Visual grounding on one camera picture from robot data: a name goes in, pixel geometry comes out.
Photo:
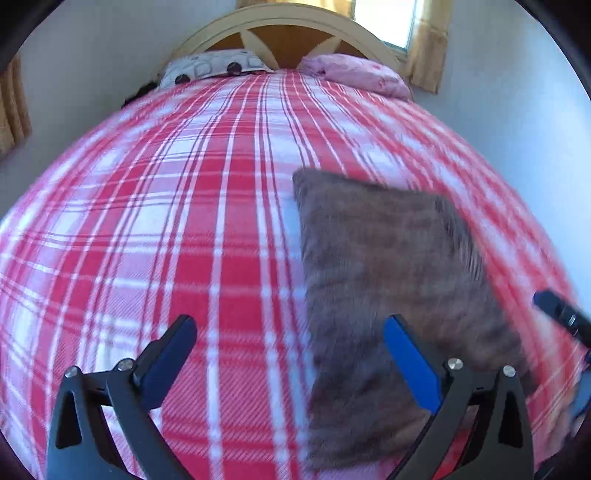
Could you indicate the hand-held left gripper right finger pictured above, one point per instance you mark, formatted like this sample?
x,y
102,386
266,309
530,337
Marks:
x,y
411,360

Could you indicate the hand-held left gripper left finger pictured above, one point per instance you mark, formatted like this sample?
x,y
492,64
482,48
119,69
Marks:
x,y
168,360

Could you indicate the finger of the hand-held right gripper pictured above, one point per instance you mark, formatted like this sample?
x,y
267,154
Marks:
x,y
561,314

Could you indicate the brown knitted garment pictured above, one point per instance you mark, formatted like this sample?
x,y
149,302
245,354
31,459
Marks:
x,y
378,240

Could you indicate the red plaid blanket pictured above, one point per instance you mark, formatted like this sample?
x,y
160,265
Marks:
x,y
161,207

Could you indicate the yellow curtain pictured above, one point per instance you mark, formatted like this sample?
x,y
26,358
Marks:
x,y
429,55
11,110

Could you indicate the pink pillow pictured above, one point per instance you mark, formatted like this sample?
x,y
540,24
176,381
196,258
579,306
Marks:
x,y
355,71

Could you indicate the grey patterned pillow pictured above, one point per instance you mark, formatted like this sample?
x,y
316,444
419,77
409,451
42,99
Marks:
x,y
212,64

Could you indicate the window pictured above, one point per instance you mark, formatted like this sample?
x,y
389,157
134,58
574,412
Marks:
x,y
383,23

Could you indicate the wooden bed headboard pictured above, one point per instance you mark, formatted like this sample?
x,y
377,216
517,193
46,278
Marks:
x,y
286,39

